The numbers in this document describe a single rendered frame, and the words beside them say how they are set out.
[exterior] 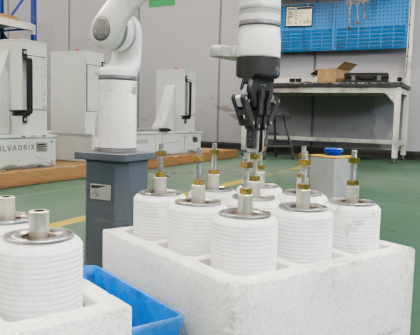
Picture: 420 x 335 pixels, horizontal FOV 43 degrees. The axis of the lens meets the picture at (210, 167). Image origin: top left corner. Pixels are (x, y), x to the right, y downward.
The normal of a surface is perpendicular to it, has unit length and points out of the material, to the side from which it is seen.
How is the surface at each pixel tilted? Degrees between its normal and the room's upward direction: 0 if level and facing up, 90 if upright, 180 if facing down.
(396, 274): 90
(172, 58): 90
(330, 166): 90
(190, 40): 90
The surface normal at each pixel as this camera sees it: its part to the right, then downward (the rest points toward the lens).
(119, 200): 0.28, 0.04
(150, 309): -0.81, 0.00
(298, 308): 0.59, 0.09
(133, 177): 0.89, 0.07
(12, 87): -0.45, 0.07
